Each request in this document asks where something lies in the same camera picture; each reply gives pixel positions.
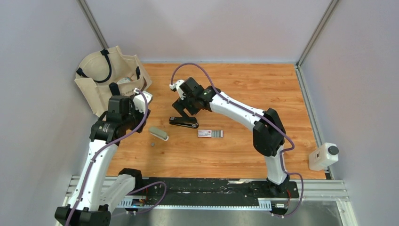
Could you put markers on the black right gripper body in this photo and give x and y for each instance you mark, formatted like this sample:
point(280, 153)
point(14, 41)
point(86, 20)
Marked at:
point(190, 101)

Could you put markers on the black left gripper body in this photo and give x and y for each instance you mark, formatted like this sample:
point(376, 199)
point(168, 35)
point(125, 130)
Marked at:
point(136, 117)

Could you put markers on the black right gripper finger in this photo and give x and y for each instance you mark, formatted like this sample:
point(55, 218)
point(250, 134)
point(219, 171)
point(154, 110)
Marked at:
point(192, 109)
point(178, 105)

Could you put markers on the black large stapler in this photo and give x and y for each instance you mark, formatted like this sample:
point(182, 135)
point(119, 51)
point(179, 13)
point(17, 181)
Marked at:
point(189, 122)

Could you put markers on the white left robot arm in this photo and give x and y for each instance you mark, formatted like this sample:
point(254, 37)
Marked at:
point(88, 204)

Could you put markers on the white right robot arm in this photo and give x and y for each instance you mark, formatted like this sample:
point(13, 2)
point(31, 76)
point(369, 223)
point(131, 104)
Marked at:
point(266, 126)

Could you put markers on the beige canvas tote bag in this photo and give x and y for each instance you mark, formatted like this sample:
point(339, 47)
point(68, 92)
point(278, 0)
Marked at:
point(107, 73)

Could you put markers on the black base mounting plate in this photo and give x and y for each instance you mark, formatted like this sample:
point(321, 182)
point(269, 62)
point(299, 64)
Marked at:
point(212, 194)

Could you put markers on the white box with black knob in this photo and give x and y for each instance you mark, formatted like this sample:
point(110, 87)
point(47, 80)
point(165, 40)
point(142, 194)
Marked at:
point(324, 156)

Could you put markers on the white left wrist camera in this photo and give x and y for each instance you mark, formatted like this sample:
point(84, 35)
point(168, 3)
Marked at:
point(141, 100)

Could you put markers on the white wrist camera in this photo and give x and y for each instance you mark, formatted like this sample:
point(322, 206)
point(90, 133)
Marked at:
point(177, 87)
point(141, 100)

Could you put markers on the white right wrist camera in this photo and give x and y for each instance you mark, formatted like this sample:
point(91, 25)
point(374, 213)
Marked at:
point(177, 87)

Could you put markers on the aluminium frame rail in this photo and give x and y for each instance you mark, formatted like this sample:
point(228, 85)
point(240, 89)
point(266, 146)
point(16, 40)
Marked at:
point(320, 190)

